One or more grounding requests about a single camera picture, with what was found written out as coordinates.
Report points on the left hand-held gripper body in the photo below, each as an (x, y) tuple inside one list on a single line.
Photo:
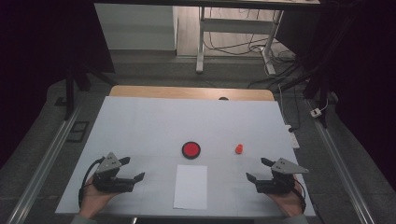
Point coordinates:
[(107, 182)]

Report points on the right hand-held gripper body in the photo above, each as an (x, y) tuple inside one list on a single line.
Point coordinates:
[(277, 185)]

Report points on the small orange stamp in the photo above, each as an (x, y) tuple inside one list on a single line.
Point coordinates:
[(239, 149)]

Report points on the round red ink pad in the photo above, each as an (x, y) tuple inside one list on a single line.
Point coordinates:
[(190, 150)]

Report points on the person's right hand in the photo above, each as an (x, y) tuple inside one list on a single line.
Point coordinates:
[(289, 202)]

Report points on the person's left hand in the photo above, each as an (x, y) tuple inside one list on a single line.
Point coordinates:
[(91, 200)]

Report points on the white power strip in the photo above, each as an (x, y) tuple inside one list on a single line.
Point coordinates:
[(293, 138)]

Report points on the large white table cover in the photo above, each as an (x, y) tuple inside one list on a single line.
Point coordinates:
[(155, 124)]

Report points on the white paper sheet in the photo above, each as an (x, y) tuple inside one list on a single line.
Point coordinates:
[(190, 186)]

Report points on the black floor socket plate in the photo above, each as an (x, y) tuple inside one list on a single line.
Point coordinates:
[(77, 131)]

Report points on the small white adapter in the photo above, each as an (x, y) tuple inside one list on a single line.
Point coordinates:
[(315, 112)]

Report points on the dark round table grommet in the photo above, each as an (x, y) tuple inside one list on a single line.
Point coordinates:
[(223, 98)]

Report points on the black metal stand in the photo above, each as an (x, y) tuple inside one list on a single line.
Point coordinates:
[(70, 93), (322, 93)]

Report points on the white cabinet panel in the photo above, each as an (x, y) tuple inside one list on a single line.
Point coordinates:
[(137, 28)]

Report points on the aluminium floor rail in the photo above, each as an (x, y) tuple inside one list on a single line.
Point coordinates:
[(341, 168), (46, 161)]

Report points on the white metal desk frame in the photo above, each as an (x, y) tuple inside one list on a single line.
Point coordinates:
[(236, 25)]

